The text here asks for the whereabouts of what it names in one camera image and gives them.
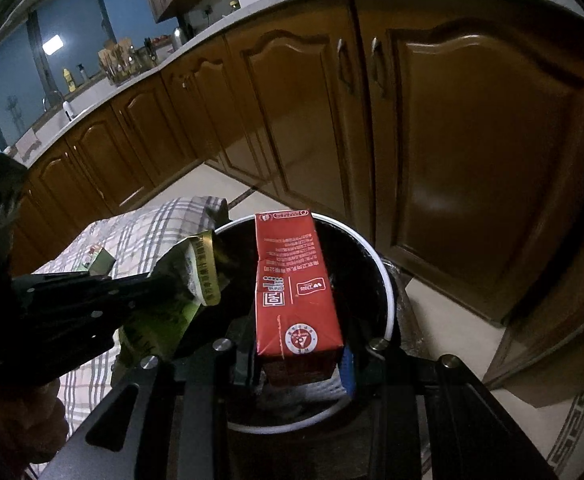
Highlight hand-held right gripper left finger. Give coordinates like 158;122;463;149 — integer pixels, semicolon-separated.
37;337;263;480

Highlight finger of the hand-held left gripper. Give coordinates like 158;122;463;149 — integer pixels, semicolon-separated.
12;259;179;312
0;305;124;387

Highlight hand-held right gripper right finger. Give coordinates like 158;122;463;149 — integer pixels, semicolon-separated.
339;337;558;480

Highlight red drink carton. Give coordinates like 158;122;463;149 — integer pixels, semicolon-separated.
254;210;345;387

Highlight black bin with white rim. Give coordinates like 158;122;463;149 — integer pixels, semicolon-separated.
212;212;399;435

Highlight green yellow drink carton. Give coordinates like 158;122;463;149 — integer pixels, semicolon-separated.
116;230;223;367

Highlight person's left hand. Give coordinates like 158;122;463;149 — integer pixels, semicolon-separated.
0;377;69;480

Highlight green paper box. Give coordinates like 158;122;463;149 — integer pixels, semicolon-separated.
81;244;117;277

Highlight plaid tablecloth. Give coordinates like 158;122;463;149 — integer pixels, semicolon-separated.
32;196;229;437

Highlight white storage container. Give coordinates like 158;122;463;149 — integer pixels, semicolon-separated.
14;127;43;159

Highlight wooden utensil rack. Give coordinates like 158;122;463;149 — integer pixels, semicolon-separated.
97;39;141;85

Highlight kitchen window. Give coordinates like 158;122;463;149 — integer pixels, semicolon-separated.
0;0;173;157

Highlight patterned floor mat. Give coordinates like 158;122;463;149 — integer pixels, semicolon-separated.
546;389;584;467

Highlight brown wooden lower cabinets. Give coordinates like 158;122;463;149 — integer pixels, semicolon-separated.
9;0;584;407

